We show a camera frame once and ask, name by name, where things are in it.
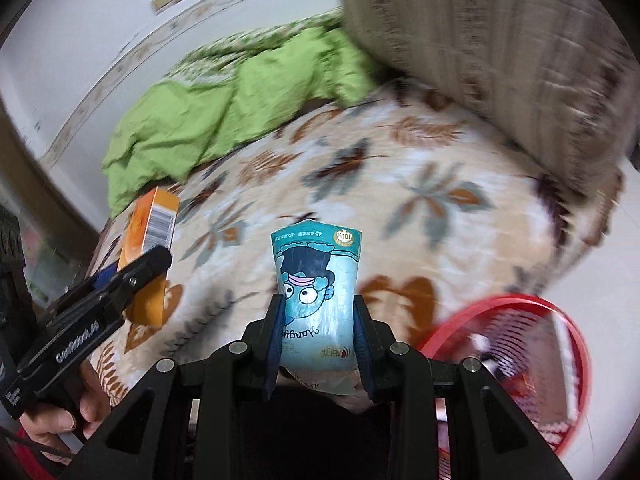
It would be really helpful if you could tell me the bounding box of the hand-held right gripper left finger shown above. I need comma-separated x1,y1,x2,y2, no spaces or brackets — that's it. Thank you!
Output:
60,294,286,480

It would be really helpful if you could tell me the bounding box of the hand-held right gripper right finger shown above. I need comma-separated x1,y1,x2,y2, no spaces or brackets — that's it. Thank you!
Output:
352,294,573,480

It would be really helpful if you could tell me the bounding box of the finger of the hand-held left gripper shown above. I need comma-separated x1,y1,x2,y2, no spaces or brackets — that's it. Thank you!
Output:
62,262,122,311
105,246,174,312

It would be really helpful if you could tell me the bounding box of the orange cardboard box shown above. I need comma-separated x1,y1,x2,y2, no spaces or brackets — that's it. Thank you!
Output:
117,186,181,328

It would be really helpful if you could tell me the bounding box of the blue cartoon tissue packet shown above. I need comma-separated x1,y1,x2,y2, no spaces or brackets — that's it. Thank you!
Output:
270,219,362,396

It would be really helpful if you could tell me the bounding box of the red plastic basket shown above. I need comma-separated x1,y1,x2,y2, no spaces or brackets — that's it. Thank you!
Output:
415,296,591,456

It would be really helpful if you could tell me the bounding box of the person's left hand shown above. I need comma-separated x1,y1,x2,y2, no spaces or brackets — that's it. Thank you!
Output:
17,359,112,461

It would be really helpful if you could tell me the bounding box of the green duvet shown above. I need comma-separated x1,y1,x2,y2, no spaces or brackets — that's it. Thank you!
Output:
102,25,386,218

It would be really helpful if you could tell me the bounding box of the leaf print blanket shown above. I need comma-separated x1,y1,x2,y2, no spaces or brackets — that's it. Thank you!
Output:
87,80,626,411

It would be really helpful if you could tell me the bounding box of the green patterned quilt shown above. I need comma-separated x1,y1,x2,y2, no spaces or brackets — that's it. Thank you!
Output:
165,12,347,82

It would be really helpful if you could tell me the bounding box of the striped floral pillow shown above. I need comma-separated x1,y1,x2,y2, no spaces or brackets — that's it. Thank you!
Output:
340,0,640,201

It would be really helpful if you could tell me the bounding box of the black cable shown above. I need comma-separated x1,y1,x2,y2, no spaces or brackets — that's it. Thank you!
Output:
0,426,76,462

